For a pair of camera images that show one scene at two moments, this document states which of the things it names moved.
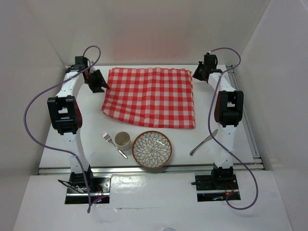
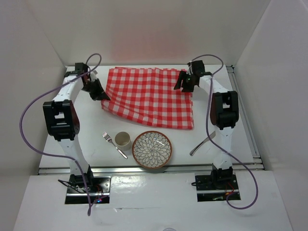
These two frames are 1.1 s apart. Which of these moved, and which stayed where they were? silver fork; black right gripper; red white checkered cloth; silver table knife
Moved: black right gripper
Stayed: red white checkered cloth; silver fork; silver table knife
